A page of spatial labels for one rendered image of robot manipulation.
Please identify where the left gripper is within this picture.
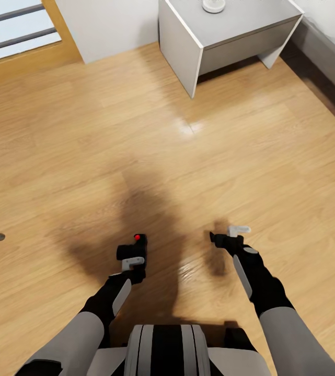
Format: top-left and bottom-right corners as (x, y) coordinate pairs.
(125, 268), (146, 285)

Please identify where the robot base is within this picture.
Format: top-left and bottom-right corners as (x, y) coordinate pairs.
(86, 328), (272, 376)

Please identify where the digital camera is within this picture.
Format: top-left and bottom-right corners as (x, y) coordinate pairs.
(117, 234), (148, 271)

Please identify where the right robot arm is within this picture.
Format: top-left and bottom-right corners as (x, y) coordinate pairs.
(210, 225), (335, 376)

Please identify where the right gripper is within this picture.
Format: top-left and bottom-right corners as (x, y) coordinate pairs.
(210, 232), (244, 252)

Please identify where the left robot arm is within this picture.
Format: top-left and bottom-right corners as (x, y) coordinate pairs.
(14, 256), (146, 376)

